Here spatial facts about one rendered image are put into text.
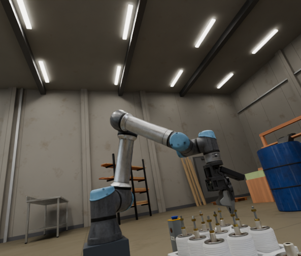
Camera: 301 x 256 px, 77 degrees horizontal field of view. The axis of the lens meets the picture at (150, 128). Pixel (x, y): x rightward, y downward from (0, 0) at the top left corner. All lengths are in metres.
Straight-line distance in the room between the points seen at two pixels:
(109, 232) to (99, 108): 8.55
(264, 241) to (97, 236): 0.67
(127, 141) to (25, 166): 7.75
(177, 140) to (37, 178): 7.89
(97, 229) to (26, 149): 8.04
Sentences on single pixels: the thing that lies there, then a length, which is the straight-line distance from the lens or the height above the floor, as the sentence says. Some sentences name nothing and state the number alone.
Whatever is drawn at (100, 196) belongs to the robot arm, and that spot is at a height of 0.48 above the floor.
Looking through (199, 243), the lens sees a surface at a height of 0.24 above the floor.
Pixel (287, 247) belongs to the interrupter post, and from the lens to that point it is 0.62.
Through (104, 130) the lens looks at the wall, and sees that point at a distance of 8.81.
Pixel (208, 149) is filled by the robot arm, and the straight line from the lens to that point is 0.89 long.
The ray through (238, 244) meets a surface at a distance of 0.89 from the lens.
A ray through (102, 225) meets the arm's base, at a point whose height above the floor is 0.37.
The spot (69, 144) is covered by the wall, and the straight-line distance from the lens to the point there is 8.62.
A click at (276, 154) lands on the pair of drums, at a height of 0.80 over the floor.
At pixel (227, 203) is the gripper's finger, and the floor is 0.37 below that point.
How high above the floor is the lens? 0.42
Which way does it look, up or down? 22 degrees up
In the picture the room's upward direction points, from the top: 10 degrees counter-clockwise
